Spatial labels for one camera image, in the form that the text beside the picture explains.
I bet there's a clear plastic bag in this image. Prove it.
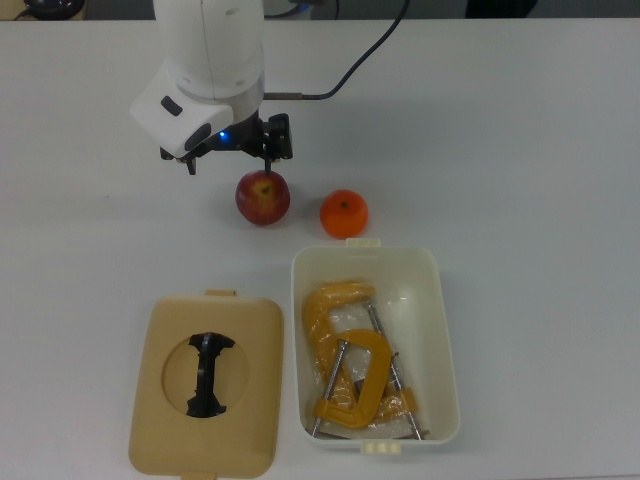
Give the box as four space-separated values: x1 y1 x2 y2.
302 284 419 431

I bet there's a large yellow C-clamp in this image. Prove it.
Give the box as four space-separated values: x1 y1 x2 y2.
301 279 432 442

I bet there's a tan container lid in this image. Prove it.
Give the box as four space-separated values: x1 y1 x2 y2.
127 288 285 480

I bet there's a small yellow C-clamp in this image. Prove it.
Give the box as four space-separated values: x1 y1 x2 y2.
309 328 394 437

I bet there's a black round object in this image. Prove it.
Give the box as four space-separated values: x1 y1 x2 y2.
22 0 69 21

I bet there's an orange fruit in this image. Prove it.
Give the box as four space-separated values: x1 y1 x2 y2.
319 188 370 239

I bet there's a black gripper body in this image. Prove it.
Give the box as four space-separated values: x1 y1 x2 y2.
201 112 265 153

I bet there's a white plastic container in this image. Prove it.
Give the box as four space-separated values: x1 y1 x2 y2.
290 238 461 455

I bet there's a red apple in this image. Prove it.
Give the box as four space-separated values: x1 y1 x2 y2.
234 169 292 227

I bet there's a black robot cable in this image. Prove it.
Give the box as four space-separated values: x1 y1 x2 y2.
263 0 412 101

